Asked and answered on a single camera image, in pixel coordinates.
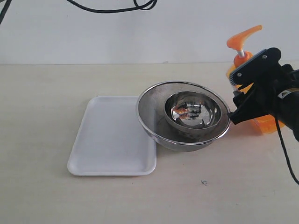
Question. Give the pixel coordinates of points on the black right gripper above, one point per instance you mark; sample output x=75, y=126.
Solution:
x=275, y=96

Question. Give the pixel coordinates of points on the orange pump soap bottle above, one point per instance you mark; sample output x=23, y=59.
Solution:
x=240, y=56

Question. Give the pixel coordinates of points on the small shiny steel bowl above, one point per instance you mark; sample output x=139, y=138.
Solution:
x=192, y=113

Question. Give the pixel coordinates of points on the large steel mesh colander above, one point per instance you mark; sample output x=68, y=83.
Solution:
x=150, y=113

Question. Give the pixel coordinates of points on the white rectangular plastic tray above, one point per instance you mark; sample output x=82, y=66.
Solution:
x=111, y=141

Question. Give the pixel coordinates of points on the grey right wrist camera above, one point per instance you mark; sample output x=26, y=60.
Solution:
x=259, y=64

